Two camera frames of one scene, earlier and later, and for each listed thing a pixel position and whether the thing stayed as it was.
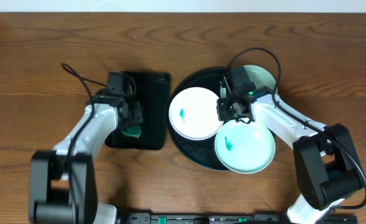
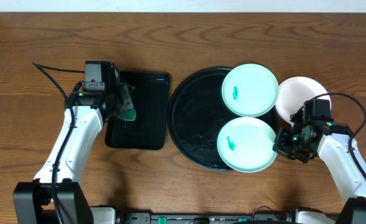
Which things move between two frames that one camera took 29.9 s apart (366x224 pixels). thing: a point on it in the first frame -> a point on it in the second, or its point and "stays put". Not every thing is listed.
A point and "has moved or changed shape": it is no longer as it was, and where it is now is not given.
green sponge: [132, 130] has moved or changed shape
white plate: [192, 114] -> [294, 93]
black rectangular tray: [151, 89] stays put
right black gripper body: [228, 110] -> [293, 146]
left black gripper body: [134, 112] -> [124, 101]
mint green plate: [243, 147] stays put
